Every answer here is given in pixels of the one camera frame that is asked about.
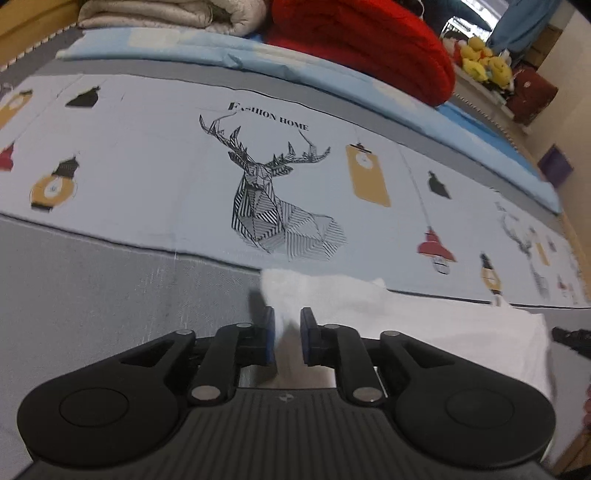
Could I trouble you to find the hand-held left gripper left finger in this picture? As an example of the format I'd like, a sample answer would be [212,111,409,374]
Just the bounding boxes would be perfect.
[117,305,277,407]

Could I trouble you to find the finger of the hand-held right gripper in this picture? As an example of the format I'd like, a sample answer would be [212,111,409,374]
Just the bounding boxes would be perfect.
[551,327,591,358]

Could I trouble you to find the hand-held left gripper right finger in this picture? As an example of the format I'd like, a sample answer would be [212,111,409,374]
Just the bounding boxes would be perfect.
[300,307,455,407]

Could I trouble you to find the white small garment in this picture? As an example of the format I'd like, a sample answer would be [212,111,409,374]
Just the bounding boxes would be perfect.
[261,268,557,402]

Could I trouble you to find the purple bag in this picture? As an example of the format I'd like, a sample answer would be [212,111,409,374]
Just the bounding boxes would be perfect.
[539,144,574,188]

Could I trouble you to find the printed pale blue bed sheet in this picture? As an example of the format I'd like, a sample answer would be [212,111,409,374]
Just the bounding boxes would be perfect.
[0,74,591,308]

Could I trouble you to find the dark red cushion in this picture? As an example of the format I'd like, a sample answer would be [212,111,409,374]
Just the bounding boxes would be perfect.
[512,65,559,124]

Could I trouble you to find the white window sill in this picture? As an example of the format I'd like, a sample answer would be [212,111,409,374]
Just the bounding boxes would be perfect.
[450,69,532,134]

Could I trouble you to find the light blue folded sheet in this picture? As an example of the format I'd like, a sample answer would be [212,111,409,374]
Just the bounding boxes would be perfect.
[55,28,561,213]

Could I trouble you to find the yellow smiley plush toy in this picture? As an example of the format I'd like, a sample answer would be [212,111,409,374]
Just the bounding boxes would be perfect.
[487,55,515,89]

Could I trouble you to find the yellow bear plush toy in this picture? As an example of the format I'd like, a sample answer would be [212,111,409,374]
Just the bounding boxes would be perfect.
[461,37,491,83]

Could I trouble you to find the red folded blanket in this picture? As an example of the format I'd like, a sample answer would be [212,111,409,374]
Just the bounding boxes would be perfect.
[265,0,457,108]

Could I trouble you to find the blue curtain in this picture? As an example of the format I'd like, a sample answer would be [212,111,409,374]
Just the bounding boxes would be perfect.
[487,0,561,61]

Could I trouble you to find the speckled cream folded blanket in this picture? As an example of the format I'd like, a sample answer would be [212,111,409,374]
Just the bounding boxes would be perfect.
[78,0,271,37]

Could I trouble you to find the dark teal shark plush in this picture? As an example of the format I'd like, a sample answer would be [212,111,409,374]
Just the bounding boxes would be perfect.
[418,0,492,35]

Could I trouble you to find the wooden headboard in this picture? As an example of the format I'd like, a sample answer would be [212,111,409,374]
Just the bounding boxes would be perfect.
[0,0,84,65]

